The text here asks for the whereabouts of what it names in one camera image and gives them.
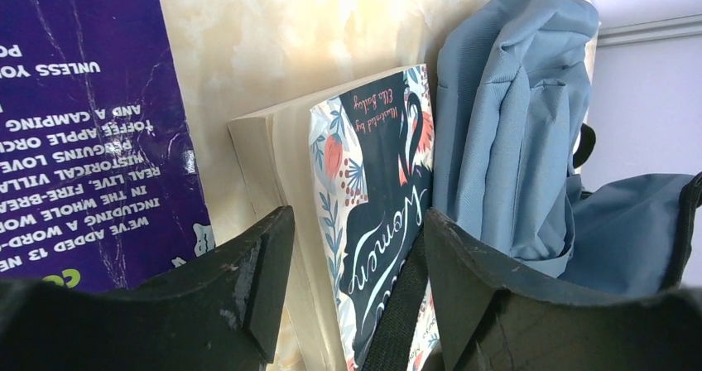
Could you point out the floral Little Women book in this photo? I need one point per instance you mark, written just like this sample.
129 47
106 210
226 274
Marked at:
354 162

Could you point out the blue student backpack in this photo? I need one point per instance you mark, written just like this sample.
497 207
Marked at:
512 94

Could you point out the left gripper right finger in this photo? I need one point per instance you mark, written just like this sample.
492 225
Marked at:
495 313

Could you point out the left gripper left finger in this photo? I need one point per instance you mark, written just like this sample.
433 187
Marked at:
219 311

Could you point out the purple cover book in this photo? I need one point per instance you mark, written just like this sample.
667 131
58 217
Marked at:
99 183

